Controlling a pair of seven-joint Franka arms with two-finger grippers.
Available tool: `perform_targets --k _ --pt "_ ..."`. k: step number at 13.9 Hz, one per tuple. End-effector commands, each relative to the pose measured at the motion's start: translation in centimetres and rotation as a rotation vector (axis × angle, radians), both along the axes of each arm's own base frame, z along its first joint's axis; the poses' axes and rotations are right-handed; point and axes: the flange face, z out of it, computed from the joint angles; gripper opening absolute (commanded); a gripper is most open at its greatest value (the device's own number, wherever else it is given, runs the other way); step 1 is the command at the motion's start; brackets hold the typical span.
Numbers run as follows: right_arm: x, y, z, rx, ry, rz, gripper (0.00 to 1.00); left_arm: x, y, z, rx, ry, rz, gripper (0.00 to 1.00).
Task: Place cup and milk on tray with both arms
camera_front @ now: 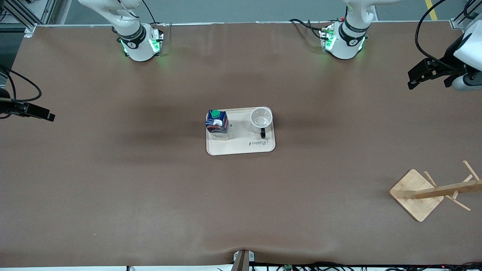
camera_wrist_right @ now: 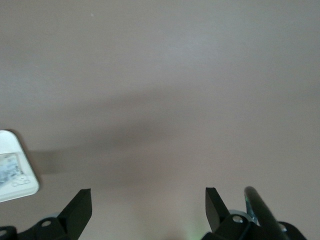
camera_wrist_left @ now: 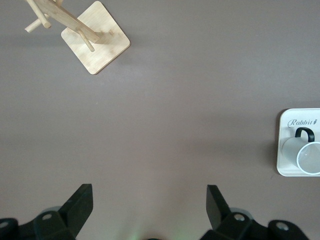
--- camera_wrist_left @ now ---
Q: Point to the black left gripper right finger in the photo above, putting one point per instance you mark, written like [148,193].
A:
[220,215]

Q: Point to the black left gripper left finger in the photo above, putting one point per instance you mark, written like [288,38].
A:
[75,212]

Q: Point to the white smiley mug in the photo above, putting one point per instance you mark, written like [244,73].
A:
[291,150]

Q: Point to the cream rabbit print tray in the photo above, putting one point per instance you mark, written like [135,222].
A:
[283,120]

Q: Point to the brown table cover sheet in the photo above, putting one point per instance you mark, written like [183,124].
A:
[160,112]

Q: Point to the wooden mug tree stand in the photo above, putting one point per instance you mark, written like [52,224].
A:
[100,52]

